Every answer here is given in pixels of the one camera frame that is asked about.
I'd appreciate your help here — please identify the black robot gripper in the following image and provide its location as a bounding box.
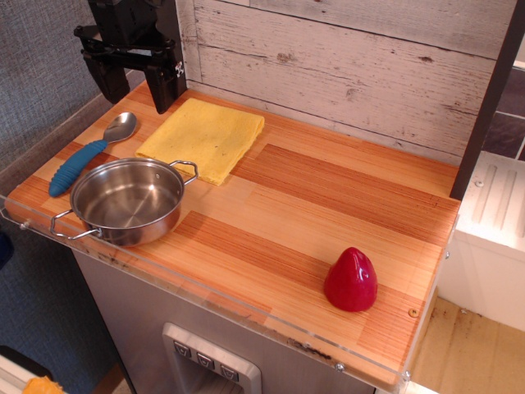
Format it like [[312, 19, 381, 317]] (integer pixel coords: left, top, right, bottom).
[[74, 1, 180, 114]]

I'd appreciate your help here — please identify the small stainless steel pot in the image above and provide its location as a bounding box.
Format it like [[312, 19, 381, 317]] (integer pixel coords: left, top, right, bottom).
[[49, 158, 199, 247]]

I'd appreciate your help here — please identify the yellow folded cloth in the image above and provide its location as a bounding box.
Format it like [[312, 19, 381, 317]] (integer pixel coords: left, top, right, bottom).
[[135, 98, 265, 186]]

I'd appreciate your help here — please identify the silver dispenser panel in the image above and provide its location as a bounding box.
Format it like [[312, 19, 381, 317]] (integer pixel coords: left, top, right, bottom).
[[162, 323, 263, 393]]

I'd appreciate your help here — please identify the red toy strawberry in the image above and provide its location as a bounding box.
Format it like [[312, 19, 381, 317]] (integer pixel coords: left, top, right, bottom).
[[323, 247, 378, 312]]

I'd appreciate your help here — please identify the orange object bottom left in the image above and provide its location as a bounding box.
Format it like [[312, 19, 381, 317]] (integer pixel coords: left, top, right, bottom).
[[21, 376, 65, 394]]

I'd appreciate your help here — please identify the spoon with blue handle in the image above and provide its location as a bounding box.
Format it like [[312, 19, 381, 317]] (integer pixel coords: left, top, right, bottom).
[[48, 112, 138, 197]]

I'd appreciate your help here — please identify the dark right support post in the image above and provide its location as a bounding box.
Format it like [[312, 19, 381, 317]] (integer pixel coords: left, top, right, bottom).
[[450, 0, 524, 200]]

